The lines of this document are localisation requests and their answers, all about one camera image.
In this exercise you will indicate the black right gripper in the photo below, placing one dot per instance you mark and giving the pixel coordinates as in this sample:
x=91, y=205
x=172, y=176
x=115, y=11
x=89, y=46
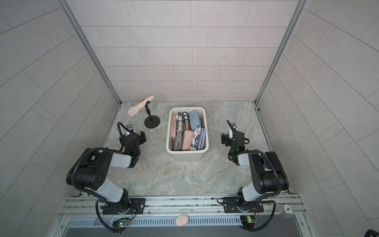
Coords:
x=226, y=137

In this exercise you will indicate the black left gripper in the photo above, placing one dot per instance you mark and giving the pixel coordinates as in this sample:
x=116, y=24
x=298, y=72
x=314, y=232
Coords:
x=142, y=138

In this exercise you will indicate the cream plastic storage box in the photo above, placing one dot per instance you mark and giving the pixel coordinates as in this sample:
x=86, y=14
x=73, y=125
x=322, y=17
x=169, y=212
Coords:
x=187, y=156

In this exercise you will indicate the pink glasses case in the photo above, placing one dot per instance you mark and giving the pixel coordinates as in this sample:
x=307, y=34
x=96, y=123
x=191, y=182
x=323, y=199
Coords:
x=173, y=128
x=187, y=140

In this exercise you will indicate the brown plaid glasses case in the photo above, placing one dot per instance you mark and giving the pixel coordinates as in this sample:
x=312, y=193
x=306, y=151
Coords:
x=186, y=121

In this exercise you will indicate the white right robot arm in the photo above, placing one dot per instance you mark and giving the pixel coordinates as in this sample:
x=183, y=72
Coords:
x=267, y=173

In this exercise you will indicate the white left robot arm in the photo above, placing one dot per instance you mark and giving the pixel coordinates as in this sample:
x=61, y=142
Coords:
x=90, y=175

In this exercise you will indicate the black microphone stand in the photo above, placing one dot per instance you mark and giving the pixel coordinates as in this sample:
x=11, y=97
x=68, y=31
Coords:
x=151, y=121

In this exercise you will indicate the beige microphone head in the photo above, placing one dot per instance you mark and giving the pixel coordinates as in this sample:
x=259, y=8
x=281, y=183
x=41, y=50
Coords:
x=133, y=111

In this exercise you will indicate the right circuit board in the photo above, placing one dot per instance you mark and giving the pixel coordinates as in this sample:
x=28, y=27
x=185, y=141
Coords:
x=248, y=222

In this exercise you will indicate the circuit board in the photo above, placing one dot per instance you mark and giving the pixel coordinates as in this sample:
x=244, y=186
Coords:
x=121, y=223
x=248, y=222

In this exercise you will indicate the left circuit board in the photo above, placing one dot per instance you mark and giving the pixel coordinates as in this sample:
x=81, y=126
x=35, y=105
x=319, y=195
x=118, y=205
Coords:
x=121, y=223

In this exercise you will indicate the pink oval eraser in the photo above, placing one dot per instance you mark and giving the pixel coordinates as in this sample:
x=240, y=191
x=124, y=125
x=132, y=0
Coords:
x=182, y=220

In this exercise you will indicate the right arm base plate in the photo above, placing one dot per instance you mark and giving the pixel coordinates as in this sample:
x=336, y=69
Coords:
x=229, y=205

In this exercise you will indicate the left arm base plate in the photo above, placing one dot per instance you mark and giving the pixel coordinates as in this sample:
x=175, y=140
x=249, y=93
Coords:
x=135, y=206

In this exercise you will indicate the aluminium rail frame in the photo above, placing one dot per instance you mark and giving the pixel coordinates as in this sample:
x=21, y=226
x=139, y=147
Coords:
x=155, y=206

